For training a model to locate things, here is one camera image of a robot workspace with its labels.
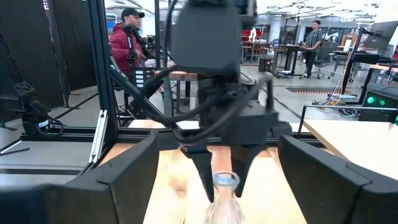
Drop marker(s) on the silver frame bracket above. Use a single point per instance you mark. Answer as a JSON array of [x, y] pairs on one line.
[[99, 137]]

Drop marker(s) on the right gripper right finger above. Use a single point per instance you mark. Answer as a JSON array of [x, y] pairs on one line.
[[335, 193]]

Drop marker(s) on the black curtain partition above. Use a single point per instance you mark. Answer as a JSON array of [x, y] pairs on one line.
[[71, 37]]

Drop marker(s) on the background black robot arm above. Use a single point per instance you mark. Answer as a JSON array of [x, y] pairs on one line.
[[35, 109]]

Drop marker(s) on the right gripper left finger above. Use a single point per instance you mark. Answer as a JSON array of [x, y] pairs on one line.
[[93, 202]]

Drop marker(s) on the person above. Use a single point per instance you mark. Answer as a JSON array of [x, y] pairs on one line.
[[312, 40], [121, 53]]

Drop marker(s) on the black handheld device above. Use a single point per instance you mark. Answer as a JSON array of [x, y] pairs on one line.
[[136, 40]]

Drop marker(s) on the black standing desk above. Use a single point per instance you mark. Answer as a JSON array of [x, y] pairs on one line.
[[292, 49]]

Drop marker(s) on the black computer green lights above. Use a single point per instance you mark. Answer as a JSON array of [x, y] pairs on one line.
[[377, 99]]

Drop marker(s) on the wooden background table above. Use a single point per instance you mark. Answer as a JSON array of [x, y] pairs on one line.
[[186, 75]]

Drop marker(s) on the black mat orange stripe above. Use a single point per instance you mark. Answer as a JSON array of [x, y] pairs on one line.
[[317, 90]]

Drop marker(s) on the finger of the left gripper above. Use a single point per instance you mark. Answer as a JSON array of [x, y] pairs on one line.
[[244, 158], [202, 165]]

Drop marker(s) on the black monitor on stand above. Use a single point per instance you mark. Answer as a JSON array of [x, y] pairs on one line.
[[384, 34]]

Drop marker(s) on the clear narrow-neck glass vase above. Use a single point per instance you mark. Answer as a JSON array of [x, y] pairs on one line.
[[225, 208]]

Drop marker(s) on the grey office chair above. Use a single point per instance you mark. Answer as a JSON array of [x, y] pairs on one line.
[[325, 57]]

